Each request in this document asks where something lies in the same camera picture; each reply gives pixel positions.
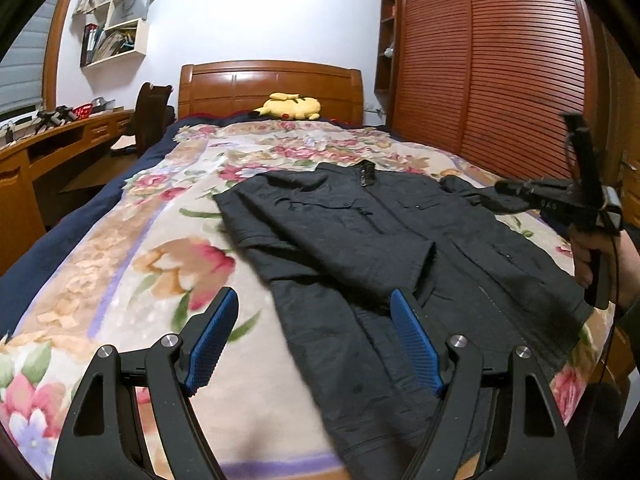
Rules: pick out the person right hand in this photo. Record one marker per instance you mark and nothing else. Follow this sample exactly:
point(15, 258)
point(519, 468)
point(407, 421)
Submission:
point(624, 262)

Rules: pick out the navy bed sheet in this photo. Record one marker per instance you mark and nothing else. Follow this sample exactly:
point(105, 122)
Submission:
point(75, 219)

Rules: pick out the yellow plush toy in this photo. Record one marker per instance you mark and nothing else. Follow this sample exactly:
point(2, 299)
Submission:
point(290, 107)

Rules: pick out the wooden desk cabinet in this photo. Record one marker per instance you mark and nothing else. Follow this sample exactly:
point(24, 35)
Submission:
point(35, 170)

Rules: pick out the red basket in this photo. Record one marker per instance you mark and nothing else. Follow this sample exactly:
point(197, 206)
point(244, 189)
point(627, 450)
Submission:
point(83, 111)

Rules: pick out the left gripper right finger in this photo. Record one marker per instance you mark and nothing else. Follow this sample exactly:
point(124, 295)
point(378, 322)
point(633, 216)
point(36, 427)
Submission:
point(525, 436)

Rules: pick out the grey window blind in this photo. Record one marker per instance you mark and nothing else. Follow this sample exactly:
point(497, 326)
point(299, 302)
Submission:
point(22, 67)

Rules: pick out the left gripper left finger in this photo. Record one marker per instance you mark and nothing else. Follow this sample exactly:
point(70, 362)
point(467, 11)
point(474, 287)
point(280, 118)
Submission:
point(102, 436)

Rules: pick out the white wall shelf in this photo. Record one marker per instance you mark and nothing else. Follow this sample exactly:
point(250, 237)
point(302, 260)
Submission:
point(112, 29)

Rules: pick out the wooden headboard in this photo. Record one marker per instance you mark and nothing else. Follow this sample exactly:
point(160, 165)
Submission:
point(222, 89)

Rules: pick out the louvered wooden wardrobe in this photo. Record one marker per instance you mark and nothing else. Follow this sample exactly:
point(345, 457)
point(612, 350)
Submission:
point(488, 80)

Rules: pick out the black jacket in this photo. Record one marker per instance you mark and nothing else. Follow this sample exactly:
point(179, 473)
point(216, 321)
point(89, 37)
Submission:
point(333, 243)

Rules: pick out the dark wooden chair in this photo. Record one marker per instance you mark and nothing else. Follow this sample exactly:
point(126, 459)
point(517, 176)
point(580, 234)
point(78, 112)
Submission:
point(152, 115)

